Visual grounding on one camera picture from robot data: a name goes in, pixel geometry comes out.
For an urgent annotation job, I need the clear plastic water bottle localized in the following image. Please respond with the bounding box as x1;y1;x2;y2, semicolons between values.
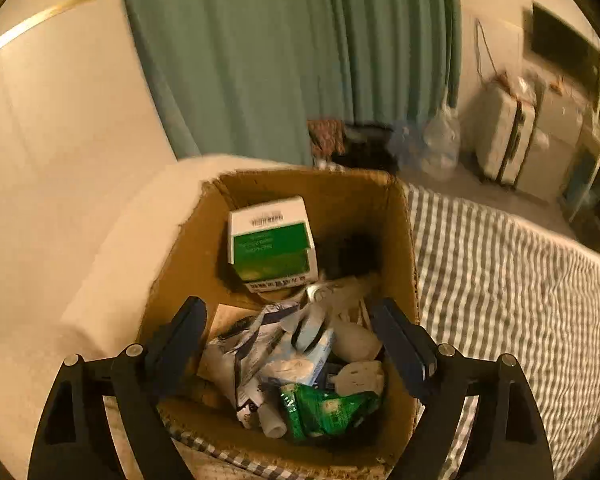
420;105;460;180

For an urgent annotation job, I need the white quilted blanket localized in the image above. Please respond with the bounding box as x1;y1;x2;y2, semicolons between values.
0;323;108;479

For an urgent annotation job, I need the white suitcase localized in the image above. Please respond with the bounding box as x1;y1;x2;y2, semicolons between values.
475;81;535;186

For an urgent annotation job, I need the grey mini fridge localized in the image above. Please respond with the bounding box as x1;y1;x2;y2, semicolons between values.
515;80;583;203

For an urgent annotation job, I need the silver foil packet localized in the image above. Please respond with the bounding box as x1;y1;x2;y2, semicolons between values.
197;301;299;413

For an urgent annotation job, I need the black hair tie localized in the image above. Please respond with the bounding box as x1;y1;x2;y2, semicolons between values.
289;303;330;354

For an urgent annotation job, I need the green foil sachet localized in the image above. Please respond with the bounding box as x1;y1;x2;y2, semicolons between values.
279;384;380;441

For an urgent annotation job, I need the blue tissue pack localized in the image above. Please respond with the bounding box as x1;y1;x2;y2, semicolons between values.
257;328;335;387

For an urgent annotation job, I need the white tube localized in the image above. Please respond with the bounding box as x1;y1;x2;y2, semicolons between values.
236;377;287;439

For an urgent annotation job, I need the white dressing table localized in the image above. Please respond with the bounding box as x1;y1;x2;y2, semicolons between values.
560;126;600;254

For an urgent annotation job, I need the dark patterned box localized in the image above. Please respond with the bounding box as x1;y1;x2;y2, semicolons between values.
306;119;346;160

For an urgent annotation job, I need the checkered bed sheet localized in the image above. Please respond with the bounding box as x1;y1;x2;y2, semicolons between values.
145;171;600;479

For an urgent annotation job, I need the black television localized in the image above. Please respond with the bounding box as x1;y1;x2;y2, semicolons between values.
531;3;600;96

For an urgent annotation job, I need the brown cardboard box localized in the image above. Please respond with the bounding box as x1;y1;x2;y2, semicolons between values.
134;167;424;478

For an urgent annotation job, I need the green curtain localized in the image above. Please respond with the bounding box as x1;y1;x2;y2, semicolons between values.
124;0;462;165

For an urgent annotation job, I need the green and white box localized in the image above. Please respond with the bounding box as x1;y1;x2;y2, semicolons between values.
228;196;318;292

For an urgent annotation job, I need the white pillow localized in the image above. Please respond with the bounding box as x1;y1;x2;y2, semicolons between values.
59;155;290;360

